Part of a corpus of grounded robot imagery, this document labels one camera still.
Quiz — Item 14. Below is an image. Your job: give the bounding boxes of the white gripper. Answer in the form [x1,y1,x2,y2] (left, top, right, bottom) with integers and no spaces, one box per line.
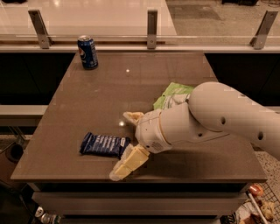
[109,109,172,181]

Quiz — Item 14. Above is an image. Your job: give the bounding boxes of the blue rxbar blueberry bar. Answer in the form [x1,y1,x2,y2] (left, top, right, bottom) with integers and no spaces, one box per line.
[80,132,130,158]

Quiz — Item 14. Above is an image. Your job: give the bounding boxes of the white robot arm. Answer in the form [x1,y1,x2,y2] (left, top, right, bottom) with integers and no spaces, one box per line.
[109,82,280,181]

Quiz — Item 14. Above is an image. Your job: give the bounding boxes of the blue pepsi can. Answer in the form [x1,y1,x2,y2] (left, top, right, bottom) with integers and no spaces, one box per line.
[77,35,98,69]

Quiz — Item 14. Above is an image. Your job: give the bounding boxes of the green chip bag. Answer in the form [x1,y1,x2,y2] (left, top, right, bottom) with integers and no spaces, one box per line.
[153,82,194,109]

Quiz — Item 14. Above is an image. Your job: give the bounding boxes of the grey cabinet drawer front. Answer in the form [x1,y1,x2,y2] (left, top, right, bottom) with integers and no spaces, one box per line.
[32,192,247,216]

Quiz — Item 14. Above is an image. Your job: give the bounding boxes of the cans under table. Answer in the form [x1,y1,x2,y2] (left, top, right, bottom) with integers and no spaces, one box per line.
[35,206,61,224]

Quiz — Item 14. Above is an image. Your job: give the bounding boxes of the dark round stool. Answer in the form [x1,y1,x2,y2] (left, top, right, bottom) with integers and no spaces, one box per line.
[5,143,24,164]

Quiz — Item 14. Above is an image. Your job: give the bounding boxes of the middle metal railing bracket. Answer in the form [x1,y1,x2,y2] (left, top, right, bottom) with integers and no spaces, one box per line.
[147,10,158,49]

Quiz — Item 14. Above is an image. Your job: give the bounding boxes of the metal railing bracket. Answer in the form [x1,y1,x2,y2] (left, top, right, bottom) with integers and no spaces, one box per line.
[147,10,158,49]
[28,10,52,49]
[249,10,278,50]

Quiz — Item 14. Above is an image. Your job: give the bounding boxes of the left metal railing bracket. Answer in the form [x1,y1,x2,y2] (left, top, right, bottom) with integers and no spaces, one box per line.
[28,10,52,49]

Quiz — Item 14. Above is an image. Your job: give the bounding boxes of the wire basket with snacks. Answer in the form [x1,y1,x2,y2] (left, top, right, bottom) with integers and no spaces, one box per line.
[222,183,280,224]

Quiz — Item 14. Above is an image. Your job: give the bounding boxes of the right metal railing bracket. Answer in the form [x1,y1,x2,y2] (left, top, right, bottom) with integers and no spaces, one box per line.
[249,10,278,50]

